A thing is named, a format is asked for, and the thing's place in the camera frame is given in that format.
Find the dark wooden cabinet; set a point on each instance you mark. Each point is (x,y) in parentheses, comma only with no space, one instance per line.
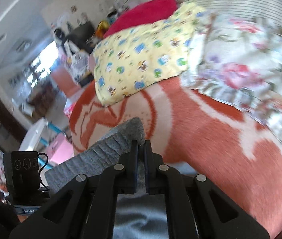
(3,119)

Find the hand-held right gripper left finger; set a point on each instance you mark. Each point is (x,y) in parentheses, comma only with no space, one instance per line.
(136,171)

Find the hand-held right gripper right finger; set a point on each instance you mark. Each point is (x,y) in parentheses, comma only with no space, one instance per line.
(147,174)

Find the grey pants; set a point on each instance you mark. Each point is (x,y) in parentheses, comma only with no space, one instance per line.
(111,147)

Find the orange and white blanket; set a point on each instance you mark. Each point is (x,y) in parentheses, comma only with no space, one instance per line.
(205,142)

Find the floral ruffled pillow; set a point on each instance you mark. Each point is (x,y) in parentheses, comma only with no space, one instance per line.
(250,67)

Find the red cloth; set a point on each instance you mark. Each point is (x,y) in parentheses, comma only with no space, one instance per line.
(143,12)

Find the white furniture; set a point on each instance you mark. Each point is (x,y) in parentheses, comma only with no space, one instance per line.
(35,134)

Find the yellow printed pillow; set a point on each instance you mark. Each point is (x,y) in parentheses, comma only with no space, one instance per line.
(143,54)

